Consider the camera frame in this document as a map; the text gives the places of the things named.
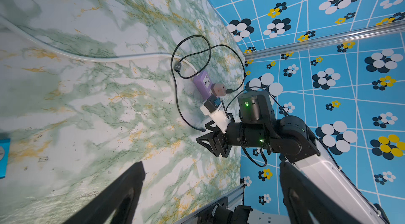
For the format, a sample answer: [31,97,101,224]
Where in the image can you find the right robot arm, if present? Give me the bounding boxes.
[197,91,389,224]

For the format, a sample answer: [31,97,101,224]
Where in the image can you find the pink usb charger cube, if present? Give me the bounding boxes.
[211,83,226,97]

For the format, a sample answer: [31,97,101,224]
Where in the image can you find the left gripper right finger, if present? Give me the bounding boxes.
[279,162,351,224]

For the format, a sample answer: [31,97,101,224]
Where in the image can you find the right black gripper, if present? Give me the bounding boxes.
[196,120,232,157]

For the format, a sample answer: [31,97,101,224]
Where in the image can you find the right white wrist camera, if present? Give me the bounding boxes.
[200,95,231,133]

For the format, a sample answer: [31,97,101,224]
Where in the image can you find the black usb cable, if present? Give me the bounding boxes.
[170,34,247,133]

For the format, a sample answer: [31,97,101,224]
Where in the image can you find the white power strip cord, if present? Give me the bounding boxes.
[0,0,198,73]

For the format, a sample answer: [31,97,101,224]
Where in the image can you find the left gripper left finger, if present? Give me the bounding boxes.
[65,162,146,224]

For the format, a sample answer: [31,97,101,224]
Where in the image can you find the aluminium front rail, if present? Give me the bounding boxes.
[172,182,285,224]

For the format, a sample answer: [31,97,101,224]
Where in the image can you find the right corner aluminium post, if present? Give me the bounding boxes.
[245,20,405,61]

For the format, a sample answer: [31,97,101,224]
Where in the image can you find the purple power strip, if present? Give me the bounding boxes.
[193,71,213,100]

